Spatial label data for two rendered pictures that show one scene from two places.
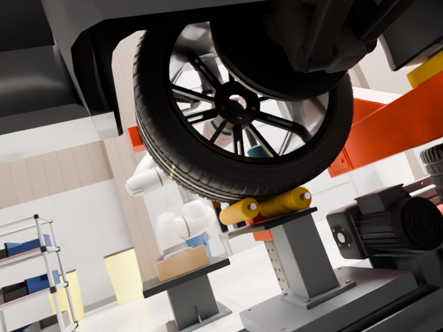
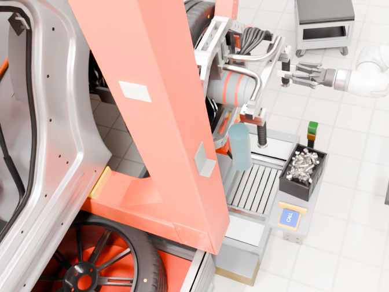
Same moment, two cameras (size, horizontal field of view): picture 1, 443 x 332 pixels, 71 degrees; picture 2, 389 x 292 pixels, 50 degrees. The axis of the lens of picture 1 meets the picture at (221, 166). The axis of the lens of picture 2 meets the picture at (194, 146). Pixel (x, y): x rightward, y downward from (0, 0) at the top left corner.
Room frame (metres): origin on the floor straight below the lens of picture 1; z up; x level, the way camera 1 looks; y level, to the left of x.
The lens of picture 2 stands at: (1.97, -0.96, 2.14)
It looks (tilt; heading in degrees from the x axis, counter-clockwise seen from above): 53 degrees down; 143
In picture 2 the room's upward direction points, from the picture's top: 16 degrees counter-clockwise
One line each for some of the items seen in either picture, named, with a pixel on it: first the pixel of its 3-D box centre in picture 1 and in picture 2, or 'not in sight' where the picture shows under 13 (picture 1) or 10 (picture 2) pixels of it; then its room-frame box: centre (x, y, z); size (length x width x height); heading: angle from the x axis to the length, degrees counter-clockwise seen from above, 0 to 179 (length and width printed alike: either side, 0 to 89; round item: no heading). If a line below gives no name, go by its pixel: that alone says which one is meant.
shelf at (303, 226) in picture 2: (264, 221); (299, 188); (1.51, -0.10, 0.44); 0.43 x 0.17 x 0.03; 108
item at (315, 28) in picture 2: not in sight; (320, 19); (0.84, 1.24, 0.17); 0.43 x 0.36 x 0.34; 126
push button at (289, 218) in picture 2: not in sight; (289, 218); (1.56, -0.27, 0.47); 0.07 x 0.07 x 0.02; 18
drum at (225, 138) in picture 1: (223, 125); (235, 89); (1.16, -0.06, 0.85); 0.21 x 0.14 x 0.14; 18
